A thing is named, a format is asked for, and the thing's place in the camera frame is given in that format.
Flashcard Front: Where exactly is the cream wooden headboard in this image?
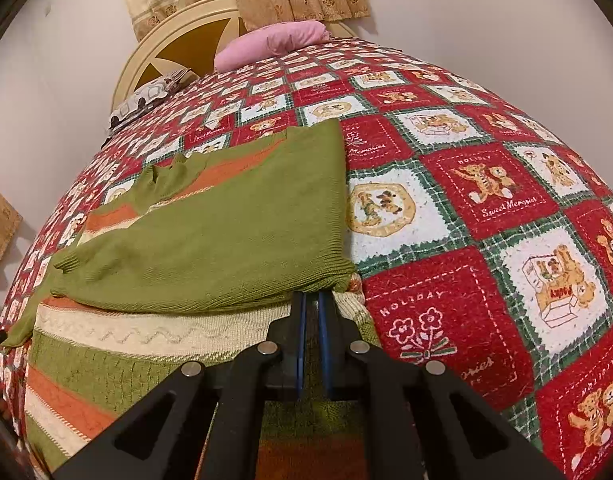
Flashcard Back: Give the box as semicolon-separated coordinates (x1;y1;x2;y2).
111;0;355;108

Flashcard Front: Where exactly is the pink pillow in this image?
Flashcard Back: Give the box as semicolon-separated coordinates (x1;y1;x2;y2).
214;21;331;73

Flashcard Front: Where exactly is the red teddy bear patchwork bedspread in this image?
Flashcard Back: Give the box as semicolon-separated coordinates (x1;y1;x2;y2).
0;39;613;479

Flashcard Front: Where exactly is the grey white patterned pillow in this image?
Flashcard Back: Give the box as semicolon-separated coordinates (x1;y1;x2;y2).
108;68;199;134

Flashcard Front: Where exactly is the green orange striped knit sweater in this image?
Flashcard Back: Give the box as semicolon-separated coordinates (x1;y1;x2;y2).
6;119;377;476

